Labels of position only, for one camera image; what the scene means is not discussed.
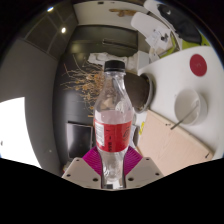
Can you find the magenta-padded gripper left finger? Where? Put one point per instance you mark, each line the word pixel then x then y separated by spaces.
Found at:
pixel 83 170

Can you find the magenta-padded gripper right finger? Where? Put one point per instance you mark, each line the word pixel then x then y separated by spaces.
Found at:
pixel 141 170

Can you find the clear red-labelled drink bottle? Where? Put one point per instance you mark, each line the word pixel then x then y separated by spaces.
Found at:
pixel 111 133

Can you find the beige wooden drawing board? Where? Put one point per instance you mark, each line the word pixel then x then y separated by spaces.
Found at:
pixel 170 146

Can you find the small yellow object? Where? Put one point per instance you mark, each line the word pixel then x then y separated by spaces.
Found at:
pixel 142 128

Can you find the metal spoon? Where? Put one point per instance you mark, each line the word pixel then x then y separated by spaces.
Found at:
pixel 183 119

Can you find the grey pot saucer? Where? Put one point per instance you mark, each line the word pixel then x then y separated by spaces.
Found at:
pixel 150 93

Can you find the dried plant in grey pot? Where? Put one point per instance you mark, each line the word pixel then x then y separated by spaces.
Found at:
pixel 138 91

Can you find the white ceramic cup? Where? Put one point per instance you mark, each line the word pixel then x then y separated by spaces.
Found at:
pixel 186 103

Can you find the white plaster statue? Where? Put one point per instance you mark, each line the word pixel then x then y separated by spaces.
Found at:
pixel 100 58

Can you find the flat round red coaster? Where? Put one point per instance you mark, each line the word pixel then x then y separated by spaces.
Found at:
pixel 198 65

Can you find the green seat cushion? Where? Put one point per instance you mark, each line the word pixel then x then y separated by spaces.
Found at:
pixel 195 42
pixel 171 50

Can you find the papers stack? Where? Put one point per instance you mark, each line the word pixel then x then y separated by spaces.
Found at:
pixel 158 38

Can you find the ceiling spot light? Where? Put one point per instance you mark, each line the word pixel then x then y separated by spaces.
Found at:
pixel 50 9
pixel 63 30

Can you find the white plastic chair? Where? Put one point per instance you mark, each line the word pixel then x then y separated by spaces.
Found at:
pixel 153 6
pixel 141 21

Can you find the black backpack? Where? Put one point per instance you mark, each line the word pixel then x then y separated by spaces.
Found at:
pixel 183 21

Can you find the wooden figure sculpture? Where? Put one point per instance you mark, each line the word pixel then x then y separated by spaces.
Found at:
pixel 123 12

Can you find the dark wall screen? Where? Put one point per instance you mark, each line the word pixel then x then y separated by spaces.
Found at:
pixel 80 140

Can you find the white pedestal block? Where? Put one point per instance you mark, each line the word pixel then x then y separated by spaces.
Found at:
pixel 141 60

